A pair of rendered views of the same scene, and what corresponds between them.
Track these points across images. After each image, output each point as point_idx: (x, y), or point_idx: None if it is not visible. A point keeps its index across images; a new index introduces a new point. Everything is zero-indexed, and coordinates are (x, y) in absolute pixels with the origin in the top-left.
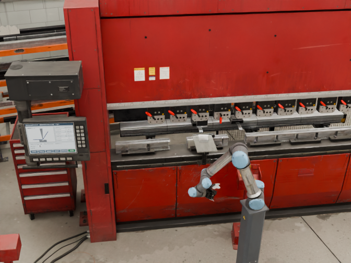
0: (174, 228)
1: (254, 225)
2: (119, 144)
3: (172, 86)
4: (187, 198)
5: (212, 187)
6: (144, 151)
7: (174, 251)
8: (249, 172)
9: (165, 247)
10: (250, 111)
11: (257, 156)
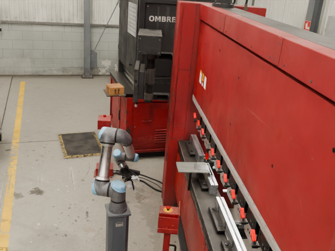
0: (177, 240)
1: (106, 222)
2: (191, 135)
3: (205, 98)
4: (183, 216)
5: (133, 175)
6: (190, 150)
7: (147, 238)
8: (101, 151)
9: (153, 233)
10: None
11: (201, 220)
